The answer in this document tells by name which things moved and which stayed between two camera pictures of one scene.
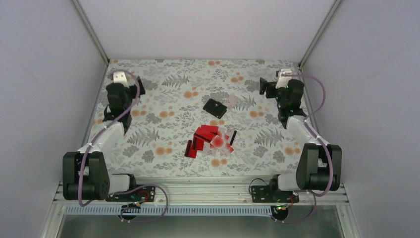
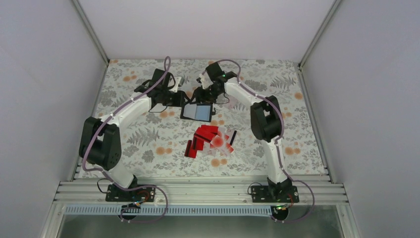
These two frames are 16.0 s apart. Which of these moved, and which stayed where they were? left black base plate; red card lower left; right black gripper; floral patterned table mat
Moved: right black gripper
Stayed: floral patterned table mat; red card lower left; left black base plate
